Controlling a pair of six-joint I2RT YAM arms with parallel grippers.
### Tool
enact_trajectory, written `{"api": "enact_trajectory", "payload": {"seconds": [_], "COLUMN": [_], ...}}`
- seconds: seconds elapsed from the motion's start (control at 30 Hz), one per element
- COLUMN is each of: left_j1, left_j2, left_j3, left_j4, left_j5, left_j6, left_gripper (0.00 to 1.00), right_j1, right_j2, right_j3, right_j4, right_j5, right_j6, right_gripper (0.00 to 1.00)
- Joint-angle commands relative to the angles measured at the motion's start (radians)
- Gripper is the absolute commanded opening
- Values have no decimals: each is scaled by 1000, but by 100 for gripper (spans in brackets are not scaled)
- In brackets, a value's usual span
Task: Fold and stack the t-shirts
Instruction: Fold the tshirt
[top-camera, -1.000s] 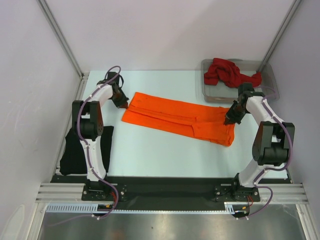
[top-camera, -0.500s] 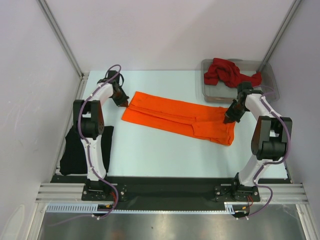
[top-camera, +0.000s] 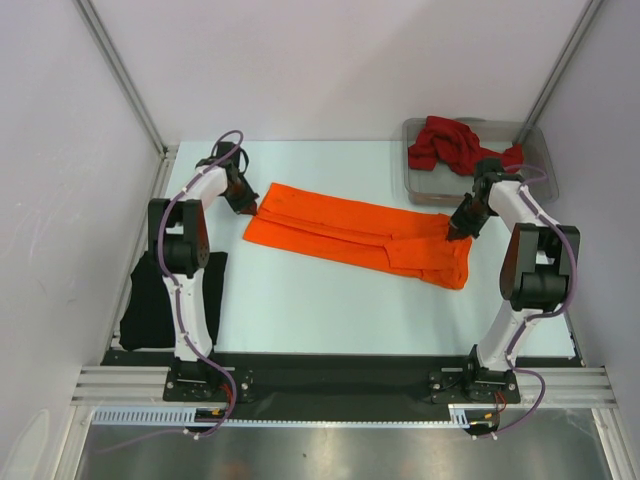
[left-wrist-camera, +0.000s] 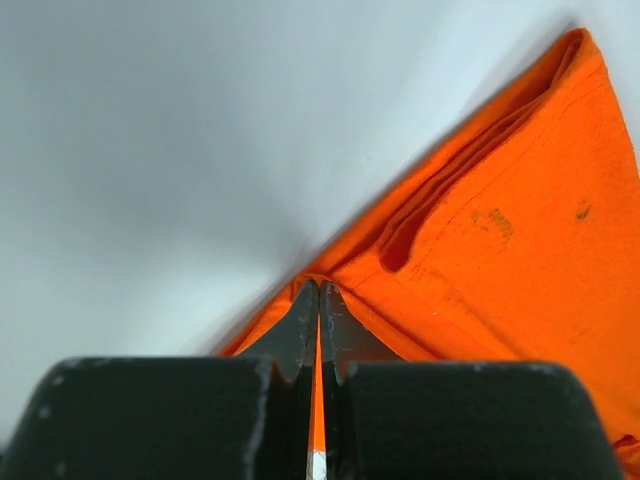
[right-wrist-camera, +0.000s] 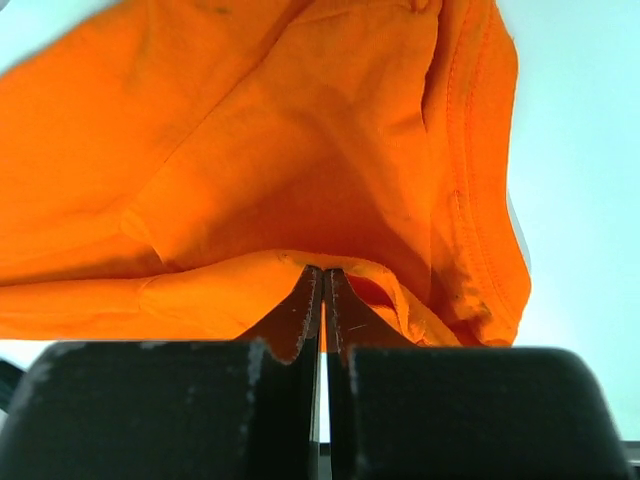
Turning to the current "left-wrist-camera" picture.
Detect orange t-shirt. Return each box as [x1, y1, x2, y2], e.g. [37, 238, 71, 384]
[222, 29, 639, 479]

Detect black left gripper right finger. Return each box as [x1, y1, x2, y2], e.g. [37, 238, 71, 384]
[319, 282, 623, 479]

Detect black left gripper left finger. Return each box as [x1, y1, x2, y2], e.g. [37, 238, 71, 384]
[1, 282, 319, 479]

